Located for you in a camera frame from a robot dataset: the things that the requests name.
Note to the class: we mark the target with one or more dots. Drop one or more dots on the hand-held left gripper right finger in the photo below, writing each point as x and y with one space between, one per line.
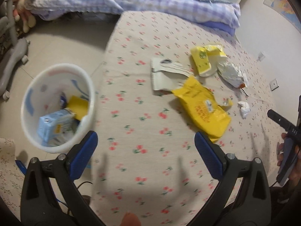
208 155

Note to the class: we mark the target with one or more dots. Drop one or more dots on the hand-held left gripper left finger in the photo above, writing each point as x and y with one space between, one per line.
84 155

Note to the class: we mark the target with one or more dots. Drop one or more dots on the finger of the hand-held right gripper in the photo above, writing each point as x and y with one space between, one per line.
279 120

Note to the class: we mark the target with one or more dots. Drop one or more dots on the white tissue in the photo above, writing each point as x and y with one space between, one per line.
243 109

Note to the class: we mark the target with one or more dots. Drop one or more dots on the light blue drink carton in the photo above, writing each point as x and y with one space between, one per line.
54 124

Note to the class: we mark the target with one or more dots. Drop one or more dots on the yellow plastic packet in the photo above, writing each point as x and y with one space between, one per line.
204 110

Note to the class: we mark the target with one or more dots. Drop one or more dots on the green yellow sponge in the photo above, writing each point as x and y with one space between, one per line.
78 106

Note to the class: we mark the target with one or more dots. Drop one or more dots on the white paper wrapper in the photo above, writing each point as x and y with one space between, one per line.
231 73

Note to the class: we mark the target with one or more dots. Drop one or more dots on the white plastic bin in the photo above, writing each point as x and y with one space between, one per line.
35 87

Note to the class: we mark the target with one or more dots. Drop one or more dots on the torn white paper envelope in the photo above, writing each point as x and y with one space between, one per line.
164 80

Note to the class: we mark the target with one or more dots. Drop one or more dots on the yellow white paper container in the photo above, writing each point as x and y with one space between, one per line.
199 58

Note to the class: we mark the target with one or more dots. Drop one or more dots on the person's right hand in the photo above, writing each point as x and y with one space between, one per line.
280 159

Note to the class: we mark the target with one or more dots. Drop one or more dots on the person's left hand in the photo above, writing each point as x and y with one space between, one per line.
131 220

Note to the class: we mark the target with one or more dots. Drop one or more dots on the blue plastic bar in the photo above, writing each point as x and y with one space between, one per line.
21 167

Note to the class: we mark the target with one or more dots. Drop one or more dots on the cherry print tablecloth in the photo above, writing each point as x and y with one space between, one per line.
145 134

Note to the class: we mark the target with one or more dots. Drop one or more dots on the bed with purple sheet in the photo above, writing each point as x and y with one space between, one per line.
221 27

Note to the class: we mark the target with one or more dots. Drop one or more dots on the grey desk chair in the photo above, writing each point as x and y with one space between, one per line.
14 54

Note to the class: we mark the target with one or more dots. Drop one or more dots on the pink plush toy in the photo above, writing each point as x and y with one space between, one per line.
25 16

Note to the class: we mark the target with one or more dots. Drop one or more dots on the white wall socket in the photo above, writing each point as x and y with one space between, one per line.
261 55

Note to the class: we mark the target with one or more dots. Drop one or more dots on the wall map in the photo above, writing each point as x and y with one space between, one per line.
282 2

